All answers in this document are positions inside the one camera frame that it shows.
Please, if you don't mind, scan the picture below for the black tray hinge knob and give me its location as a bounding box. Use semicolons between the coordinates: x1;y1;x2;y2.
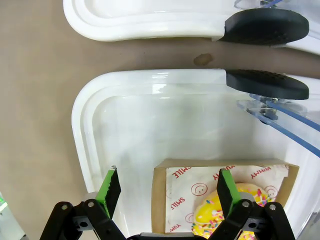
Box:
219;7;310;48
225;68;310;101

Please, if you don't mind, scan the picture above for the white display tray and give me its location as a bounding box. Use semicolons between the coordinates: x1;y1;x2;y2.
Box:
71;68;320;240
62;0;320;56

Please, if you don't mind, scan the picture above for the green-padded right gripper right finger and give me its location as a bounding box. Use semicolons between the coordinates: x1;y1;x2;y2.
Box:
209;168;297;240

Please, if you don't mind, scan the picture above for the green-padded right gripper left finger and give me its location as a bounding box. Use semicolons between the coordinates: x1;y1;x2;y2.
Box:
39;165;126;240

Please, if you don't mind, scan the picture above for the brown cardboard donut box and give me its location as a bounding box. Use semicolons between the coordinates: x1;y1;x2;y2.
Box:
150;158;300;236

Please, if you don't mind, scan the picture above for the yellow sprinkled donut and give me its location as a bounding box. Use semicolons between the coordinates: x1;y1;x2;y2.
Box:
190;182;279;240

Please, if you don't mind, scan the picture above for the white printed paper liner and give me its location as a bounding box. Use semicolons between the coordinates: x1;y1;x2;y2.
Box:
165;163;291;236

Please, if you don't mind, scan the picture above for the clear acrylic bracket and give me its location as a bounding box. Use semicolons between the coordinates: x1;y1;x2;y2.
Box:
235;93;320;159

